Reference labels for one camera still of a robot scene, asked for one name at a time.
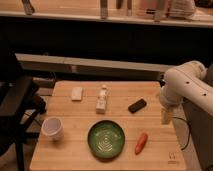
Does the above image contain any black eraser block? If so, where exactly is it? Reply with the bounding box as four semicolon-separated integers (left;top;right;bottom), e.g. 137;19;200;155
128;99;147;113

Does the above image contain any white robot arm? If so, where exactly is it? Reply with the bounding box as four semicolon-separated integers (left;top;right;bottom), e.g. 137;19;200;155
159;61;213;124

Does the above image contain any orange carrot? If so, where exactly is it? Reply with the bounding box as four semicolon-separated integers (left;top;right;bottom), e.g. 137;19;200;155
135;133;148;155

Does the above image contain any green round plate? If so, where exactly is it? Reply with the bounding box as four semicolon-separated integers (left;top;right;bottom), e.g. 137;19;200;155
87;120;125;160

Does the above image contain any white small bottle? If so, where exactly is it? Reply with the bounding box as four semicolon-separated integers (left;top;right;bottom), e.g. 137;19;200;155
96;85;108;114

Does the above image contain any white rectangular sponge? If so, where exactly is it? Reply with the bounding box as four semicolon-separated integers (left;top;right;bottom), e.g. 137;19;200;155
71;87;83;101

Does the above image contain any black cable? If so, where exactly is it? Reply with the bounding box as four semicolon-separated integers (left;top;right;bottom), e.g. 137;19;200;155
172;115;192;151

